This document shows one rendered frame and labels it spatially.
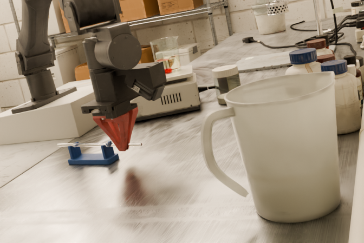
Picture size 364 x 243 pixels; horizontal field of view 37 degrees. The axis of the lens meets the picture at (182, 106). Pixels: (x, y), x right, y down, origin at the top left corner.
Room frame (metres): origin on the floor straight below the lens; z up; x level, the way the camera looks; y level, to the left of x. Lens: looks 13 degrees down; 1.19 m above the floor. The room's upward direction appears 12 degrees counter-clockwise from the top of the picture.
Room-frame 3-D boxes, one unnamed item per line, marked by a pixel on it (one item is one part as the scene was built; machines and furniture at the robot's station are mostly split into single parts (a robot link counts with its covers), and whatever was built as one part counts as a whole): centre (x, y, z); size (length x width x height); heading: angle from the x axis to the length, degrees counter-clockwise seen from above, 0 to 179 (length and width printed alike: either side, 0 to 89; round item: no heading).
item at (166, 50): (1.25, 0.01, 1.03); 0.07 x 0.06 x 0.08; 75
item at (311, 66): (0.94, -0.23, 0.96); 0.07 x 0.07 x 0.13
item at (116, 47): (0.89, 0.09, 1.14); 0.12 x 0.09 x 0.12; 28
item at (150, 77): (0.90, 0.07, 1.04); 0.11 x 0.07 x 0.06; 57
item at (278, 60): (1.58, -0.32, 0.91); 0.30 x 0.20 x 0.01; 68
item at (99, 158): (0.97, 0.18, 0.92); 0.10 x 0.03 x 0.04; 58
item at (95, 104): (0.93, 0.12, 1.04); 0.10 x 0.07 x 0.07; 148
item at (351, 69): (0.96, -0.31, 0.94); 0.03 x 0.03 x 0.08
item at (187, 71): (1.26, 0.02, 0.98); 0.12 x 0.12 x 0.01; 86
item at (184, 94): (1.26, 0.04, 0.94); 0.22 x 0.13 x 0.08; 86
